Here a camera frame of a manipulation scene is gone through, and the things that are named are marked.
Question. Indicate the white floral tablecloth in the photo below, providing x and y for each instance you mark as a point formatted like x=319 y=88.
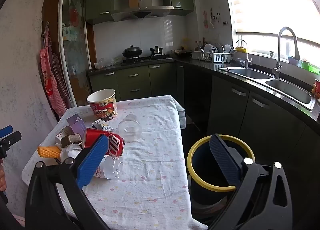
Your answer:
x=150 y=157

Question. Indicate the clear plastic bags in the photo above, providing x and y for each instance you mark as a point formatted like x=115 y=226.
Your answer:
x=106 y=62

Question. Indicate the large steel faucet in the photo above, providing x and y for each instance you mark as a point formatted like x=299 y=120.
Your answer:
x=278 y=52

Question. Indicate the small glass jar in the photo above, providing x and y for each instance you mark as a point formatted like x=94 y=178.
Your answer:
x=272 y=54

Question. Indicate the clear plastic bottle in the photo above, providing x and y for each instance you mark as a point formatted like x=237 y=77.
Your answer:
x=110 y=167

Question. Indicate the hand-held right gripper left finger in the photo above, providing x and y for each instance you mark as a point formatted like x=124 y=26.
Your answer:
x=92 y=161

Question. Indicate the green plastic container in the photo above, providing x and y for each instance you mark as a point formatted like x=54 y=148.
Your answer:
x=310 y=67

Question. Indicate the clear plastic cup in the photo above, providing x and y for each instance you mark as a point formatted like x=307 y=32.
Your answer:
x=128 y=130

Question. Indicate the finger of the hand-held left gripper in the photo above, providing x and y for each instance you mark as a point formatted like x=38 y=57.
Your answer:
x=6 y=130
x=11 y=138

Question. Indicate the pan with lid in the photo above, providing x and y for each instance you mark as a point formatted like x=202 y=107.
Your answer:
x=182 y=52

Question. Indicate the glass sliding door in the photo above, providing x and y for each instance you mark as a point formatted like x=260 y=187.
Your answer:
x=75 y=32

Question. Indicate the steel range hood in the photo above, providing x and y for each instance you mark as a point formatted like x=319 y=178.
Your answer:
x=142 y=14

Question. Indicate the pink checked apron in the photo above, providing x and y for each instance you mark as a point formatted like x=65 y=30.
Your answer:
x=50 y=82

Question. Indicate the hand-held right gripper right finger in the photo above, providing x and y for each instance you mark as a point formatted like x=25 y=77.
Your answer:
x=223 y=160

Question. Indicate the crumpled white tissue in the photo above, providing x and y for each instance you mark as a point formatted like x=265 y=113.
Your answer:
x=71 y=151

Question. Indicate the person's left hand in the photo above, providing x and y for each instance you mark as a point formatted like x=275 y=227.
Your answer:
x=2 y=175

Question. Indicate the dark green sink cabinet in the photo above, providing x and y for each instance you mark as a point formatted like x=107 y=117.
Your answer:
x=225 y=110

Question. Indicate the black wok with lid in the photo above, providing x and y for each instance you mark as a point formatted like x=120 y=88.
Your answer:
x=132 y=51

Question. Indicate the blue bin with yellow rim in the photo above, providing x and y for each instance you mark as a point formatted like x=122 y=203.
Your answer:
x=201 y=168

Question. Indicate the small steel faucet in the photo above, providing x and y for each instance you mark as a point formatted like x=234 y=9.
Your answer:
x=246 y=57

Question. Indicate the yellow cloth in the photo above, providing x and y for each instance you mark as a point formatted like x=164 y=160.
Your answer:
x=241 y=49

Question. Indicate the yellow foam fruit net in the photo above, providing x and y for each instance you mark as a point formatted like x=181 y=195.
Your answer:
x=48 y=151

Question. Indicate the condiment bottles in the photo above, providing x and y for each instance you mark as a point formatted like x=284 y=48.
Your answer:
x=200 y=45

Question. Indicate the row of plates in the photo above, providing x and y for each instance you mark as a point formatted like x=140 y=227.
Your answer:
x=212 y=48

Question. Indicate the red instant noodle cup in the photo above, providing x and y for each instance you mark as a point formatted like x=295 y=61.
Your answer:
x=102 y=108

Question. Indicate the crumpled seasoning sachet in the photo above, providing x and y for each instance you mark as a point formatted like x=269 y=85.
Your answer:
x=102 y=125

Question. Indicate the green drawer cabinet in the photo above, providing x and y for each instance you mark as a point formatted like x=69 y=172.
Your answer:
x=140 y=80

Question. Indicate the dark checked apron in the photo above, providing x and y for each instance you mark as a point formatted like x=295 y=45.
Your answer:
x=61 y=75

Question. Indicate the blue bowl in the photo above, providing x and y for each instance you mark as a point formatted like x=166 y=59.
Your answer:
x=293 y=60

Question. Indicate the black gas stove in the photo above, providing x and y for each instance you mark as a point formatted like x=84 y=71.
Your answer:
x=150 y=59

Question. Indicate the white window blind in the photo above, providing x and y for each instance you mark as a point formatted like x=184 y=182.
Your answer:
x=262 y=2

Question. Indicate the red soda can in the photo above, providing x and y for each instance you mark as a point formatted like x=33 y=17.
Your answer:
x=116 y=142

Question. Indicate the purple paper box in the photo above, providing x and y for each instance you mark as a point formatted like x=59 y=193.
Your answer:
x=77 y=125

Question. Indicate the white dish rack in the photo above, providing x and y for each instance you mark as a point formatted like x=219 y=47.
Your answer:
x=212 y=57

